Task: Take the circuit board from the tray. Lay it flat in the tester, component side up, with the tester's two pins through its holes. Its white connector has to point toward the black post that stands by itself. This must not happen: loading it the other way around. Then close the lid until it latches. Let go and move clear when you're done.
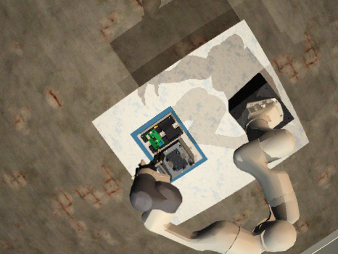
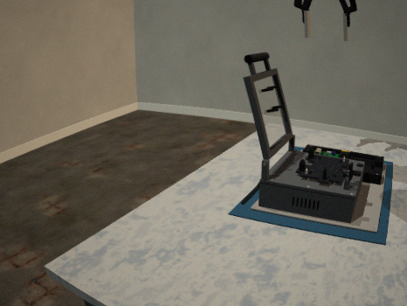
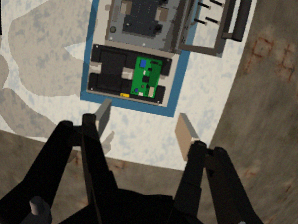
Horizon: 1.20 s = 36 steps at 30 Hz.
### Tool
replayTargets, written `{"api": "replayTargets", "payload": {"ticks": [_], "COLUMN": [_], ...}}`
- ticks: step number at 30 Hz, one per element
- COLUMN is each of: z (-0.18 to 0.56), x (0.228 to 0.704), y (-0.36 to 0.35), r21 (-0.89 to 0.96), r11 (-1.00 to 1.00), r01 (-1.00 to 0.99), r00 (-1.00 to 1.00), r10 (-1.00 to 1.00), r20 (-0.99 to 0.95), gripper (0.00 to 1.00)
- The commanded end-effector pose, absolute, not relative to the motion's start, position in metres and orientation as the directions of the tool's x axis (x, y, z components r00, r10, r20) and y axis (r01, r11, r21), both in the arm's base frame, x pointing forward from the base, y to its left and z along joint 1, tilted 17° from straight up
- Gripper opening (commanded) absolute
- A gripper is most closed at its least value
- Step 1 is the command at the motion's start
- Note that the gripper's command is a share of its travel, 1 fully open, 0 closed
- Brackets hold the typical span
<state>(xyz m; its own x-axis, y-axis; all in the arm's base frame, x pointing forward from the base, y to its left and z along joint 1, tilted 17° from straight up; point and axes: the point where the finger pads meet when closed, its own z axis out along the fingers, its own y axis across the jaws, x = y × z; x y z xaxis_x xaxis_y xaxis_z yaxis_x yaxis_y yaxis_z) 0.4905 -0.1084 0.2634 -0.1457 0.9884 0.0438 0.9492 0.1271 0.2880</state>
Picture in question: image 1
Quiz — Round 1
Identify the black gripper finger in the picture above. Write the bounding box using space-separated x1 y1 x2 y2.
149 148 165 167
134 159 146 176

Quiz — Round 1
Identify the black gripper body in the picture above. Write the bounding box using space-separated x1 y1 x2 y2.
139 163 157 171

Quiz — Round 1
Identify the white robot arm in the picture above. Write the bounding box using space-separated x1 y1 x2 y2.
130 98 300 254

